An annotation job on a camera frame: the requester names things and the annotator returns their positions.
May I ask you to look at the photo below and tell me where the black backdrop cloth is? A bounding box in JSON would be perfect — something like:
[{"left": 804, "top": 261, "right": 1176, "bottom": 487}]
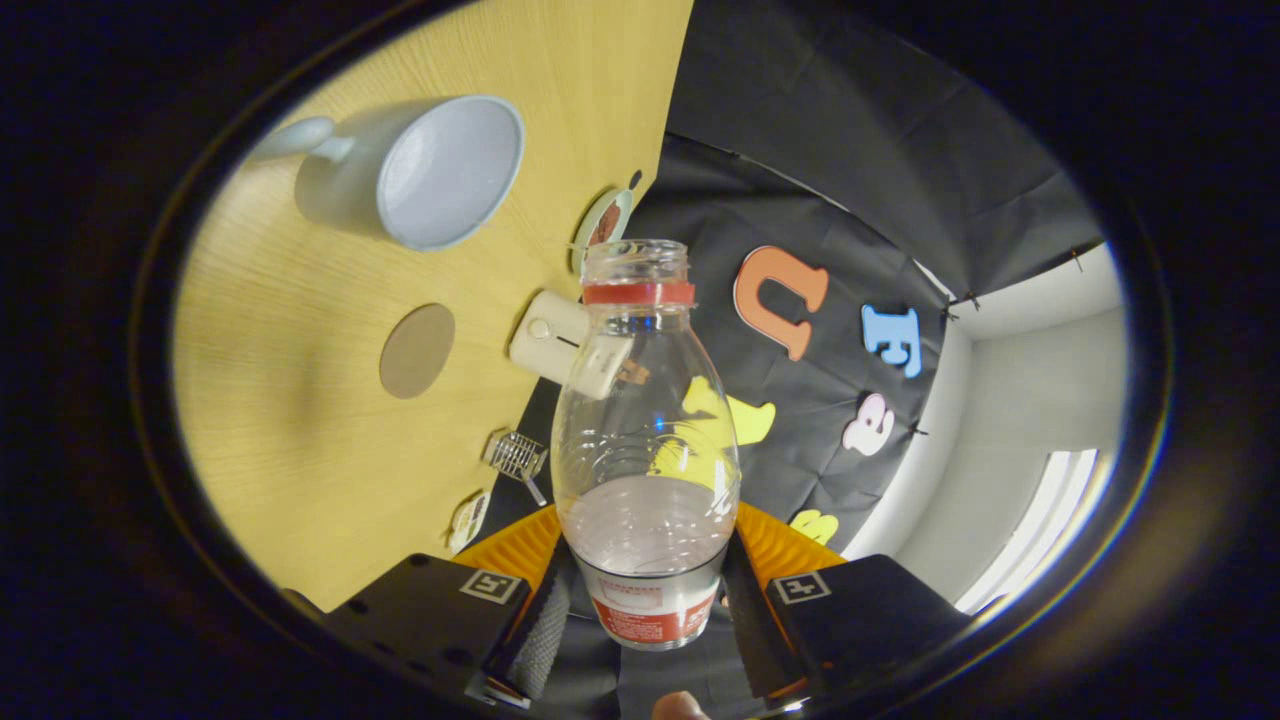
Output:
[{"left": 480, "top": 0, "right": 1106, "bottom": 561}]

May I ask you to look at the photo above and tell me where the pale blue cup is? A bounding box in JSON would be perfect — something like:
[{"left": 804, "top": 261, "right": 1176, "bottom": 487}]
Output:
[{"left": 250, "top": 95, "right": 526, "bottom": 252}]

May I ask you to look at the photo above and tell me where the white divided dish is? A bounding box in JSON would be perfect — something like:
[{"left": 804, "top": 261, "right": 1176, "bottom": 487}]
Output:
[{"left": 447, "top": 490, "right": 492, "bottom": 554}]

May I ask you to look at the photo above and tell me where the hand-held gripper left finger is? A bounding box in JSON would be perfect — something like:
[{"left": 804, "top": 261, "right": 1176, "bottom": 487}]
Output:
[{"left": 325, "top": 505, "right": 573, "bottom": 701}]

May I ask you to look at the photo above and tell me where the metal wire holder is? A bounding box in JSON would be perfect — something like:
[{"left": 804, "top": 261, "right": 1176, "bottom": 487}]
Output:
[{"left": 483, "top": 430, "right": 549, "bottom": 507}]

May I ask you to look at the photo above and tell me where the round brown coaster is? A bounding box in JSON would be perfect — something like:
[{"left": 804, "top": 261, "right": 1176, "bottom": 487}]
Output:
[{"left": 379, "top": 303, "right": 457, "bottom": 400}]

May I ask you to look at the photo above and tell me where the white toaster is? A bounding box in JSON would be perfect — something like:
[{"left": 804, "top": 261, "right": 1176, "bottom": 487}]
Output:
[{"left": 508, "top": 290, "right": 636, "bottom": 401}]

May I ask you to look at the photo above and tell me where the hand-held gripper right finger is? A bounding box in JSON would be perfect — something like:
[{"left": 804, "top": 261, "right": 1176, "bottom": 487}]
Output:
[{"left": 722, "top": 502, "right": 971, "bottom": 699}]

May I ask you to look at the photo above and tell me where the clear plastic juice bottle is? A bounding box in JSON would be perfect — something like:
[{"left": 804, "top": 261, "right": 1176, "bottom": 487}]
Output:
[{"left": 551, "top": 239, "right": 741, "bottom": 652}]

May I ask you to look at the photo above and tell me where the large ceiling light panel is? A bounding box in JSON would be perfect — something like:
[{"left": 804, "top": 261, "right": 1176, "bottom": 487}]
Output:
[{"left": 955, "top": 449, "right": 1111, "bottom": 615}]

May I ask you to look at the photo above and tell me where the pale green plate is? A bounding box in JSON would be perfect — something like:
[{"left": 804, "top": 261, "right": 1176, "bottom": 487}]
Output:
[{"left": 570, "top": 188, "right": 634, "bottom": 276}]

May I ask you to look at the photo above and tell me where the wooden table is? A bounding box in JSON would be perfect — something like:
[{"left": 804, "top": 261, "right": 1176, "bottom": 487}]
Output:
[{"left": 172, "top": 0, "right": 695, "bottom": 613}]

